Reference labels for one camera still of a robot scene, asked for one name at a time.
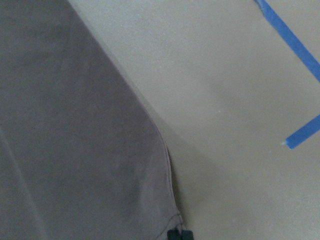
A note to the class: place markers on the blue floor tape grid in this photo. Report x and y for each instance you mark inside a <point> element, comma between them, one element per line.
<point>293,42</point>

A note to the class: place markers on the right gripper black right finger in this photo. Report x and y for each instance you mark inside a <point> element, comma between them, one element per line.
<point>187,235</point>

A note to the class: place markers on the brown t-shirt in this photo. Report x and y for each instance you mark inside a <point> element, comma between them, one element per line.
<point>80,157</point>

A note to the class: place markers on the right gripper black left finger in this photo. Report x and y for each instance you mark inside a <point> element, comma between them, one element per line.
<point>173,235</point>

